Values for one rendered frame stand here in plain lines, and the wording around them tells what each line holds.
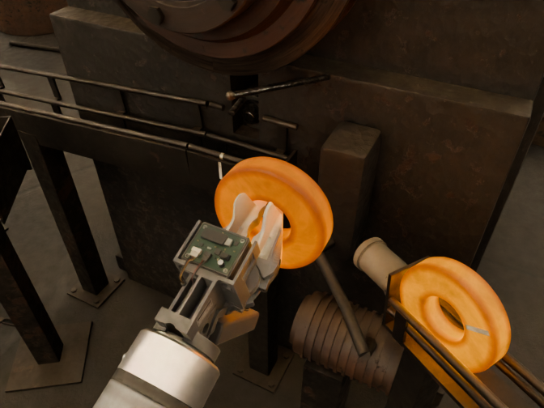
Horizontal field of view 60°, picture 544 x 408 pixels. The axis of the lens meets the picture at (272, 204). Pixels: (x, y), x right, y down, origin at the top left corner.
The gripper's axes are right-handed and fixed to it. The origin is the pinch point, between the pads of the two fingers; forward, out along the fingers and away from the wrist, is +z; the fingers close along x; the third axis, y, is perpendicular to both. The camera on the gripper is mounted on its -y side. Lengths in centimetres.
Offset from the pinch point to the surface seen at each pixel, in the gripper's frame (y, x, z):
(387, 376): -34.9, -19.1, -4.6
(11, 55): -123, 251, 110
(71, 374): -80, 60, -27
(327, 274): -28.2, -4.2, 6.0
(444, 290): -9.7, -22.3, 1.6
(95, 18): -7, 58, 33
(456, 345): -15.5, -26.0, -2.4
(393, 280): -14.8, -15.9, 2.9
